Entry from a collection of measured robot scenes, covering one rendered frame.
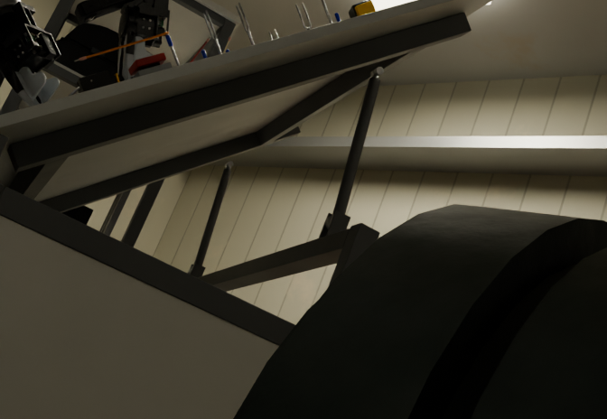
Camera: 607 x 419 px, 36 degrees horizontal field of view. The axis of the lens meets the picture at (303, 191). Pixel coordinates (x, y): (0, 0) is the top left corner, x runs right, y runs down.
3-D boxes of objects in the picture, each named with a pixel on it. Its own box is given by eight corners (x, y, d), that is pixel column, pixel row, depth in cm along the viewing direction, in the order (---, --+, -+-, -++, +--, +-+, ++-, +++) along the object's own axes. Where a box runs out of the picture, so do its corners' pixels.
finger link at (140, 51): (156, 81, 171) (158, 36, 174) (124, 77, 169) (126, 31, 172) (153, 88, 174) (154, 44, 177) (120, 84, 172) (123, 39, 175)
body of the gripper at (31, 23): (34, 48, 164) (10, -5, 169) (2, 77, 167) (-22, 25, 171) (63, 58, 171) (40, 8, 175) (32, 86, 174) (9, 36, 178)
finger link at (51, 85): (61, 99, 165) (42, 59, 168) (39, 118, 167) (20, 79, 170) (73, 102, 168) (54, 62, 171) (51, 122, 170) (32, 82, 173)
